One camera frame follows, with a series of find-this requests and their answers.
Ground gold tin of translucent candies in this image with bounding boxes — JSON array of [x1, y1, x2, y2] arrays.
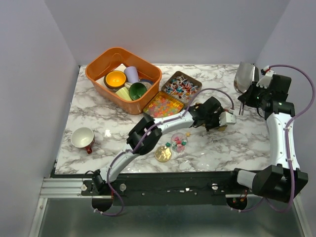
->
[[143, 91, 184, 118]]

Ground floral patterned cup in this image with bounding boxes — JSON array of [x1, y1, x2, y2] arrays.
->
[[140, 79, 153, 90]]

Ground white teacup red handle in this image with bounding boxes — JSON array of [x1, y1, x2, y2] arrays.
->
[[71, 127, 95, 154]]

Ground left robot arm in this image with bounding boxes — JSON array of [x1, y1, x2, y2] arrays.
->
[[89, 96, 227, 195]]

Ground tin of lollipops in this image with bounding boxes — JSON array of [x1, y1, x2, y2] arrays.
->
[[161, 71, 202, 105]]

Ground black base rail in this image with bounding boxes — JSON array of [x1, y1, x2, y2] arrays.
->
[[81, 171, 252, 206]]

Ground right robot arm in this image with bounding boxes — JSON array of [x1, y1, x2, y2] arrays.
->
[[227, 74, 308, 203]]

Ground steel scoop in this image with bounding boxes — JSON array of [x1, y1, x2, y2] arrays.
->
[[233, 61, 256, 116]]

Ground orange plastic bin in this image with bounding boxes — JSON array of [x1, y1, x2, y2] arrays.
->
[[85, 47, 162, 115]]

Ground pale yellow cup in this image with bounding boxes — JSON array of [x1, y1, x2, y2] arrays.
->
[[116, 86, 132, 101]]

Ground green bowl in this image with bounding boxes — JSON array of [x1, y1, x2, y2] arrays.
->
[[129, 82, 147, 101]]

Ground gold jar lid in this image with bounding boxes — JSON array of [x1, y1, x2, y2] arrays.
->
[[154, 146, 172, 162]]

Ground orange-lined dark bowl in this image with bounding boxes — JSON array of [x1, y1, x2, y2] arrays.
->
[[104, 71, 127, 89]]

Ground clear glass jar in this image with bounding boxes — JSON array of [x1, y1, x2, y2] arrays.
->
[[171, 133, 188, 153]]

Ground gold tin of pastel candies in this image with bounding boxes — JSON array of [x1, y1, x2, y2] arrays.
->
[[191, 103, 228, 131]]

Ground lavender cup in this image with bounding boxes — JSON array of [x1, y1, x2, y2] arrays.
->
[[124, 66, 139, 84]]

